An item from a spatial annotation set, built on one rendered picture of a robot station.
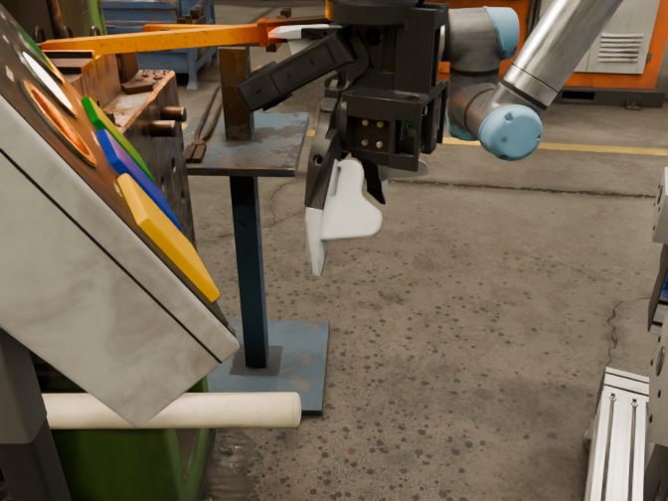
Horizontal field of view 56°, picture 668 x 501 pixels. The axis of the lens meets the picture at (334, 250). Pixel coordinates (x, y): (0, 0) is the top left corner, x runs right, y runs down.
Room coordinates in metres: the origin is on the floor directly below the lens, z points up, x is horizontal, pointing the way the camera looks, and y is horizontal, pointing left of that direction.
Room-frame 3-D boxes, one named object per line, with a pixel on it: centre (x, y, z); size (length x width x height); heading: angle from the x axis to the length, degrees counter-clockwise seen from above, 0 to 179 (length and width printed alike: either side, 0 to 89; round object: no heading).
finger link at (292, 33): (0.96, 0.05, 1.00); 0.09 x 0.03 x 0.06; 93
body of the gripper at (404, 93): (0.49, -0.04, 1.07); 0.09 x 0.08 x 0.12; 66
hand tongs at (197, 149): (1.57, 0.32, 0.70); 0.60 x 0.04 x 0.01; 2
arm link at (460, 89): (0.97, -0.22, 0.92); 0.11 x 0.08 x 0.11; 8
